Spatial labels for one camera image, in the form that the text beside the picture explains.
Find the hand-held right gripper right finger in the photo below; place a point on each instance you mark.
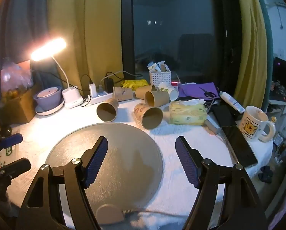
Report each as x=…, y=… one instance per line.
x=186, y=161

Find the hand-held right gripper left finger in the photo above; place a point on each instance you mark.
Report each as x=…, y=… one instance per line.
x=98, y=159

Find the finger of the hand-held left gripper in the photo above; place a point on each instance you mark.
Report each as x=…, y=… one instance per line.
x=17, y=165
x=12, y=140

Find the brown paper cup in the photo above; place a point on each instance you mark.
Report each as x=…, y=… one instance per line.
x=122, y=94
x=151, y=121
x=143, y=92
x=157, y=98
x=106, y=112

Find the white patterned paper cup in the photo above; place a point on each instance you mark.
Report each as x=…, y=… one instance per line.
x=168, y=91

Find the white tablecloth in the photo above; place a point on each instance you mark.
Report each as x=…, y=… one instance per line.
x=171, y=172

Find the round grey tray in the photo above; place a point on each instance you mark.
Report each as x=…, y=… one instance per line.
x=123, y=148

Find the cardboard box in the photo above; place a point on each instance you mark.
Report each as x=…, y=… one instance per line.
x=18, y=110

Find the white plate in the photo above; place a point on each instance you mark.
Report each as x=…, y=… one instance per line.
x=49, y=112

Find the yellow tissue pack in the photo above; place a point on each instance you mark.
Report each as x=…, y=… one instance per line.
x=187, y=113

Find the purple bowl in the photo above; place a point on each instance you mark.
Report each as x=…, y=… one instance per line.
x=47, y=98

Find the black smartphone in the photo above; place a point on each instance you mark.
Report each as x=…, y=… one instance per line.
x=240, y=146

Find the black wallet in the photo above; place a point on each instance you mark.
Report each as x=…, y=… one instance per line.
x=224, y=116

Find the white power strip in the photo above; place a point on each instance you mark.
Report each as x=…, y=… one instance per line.
x=101, y=98

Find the clear plastic bag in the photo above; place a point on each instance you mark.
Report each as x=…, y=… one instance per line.
x=11, y=76

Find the white desk lamp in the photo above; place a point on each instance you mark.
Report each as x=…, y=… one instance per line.
x=72, y=98

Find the white charger plug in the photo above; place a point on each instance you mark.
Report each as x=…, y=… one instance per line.
x=93, y=89

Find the purple notebook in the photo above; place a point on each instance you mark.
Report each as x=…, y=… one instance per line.
x=190, y=91

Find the black scissors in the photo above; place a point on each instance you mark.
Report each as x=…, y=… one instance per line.
x=208, y=92

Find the cream bear print mug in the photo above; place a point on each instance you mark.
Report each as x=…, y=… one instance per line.
x=250, y=124

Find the black charger plug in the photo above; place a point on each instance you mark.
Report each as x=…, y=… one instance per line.
x=108, y=85

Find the white tube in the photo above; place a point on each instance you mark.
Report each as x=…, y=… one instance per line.
x=231, y=101

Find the small red item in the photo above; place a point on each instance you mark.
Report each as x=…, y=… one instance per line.
x=175, y=83

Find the dark sock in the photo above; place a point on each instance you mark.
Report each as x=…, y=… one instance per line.
x=265, y=173

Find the yellow cloth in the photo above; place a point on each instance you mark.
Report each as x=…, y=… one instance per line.
x=133, y=84

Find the white plastic basket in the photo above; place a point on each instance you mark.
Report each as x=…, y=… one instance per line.
x=160, y=79

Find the bunch of small packets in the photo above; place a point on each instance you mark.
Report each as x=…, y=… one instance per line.
x=157, y=66

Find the dark grey curtain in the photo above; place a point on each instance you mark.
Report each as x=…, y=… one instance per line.
x=21, y=28

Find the yellow curtain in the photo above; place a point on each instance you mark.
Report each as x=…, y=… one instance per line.
x=250, y=52
x=90, y=28

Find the dark monitor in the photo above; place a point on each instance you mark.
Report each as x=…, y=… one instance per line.
x=283, y=76

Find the dark window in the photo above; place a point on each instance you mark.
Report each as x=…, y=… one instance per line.
x=174, y=28

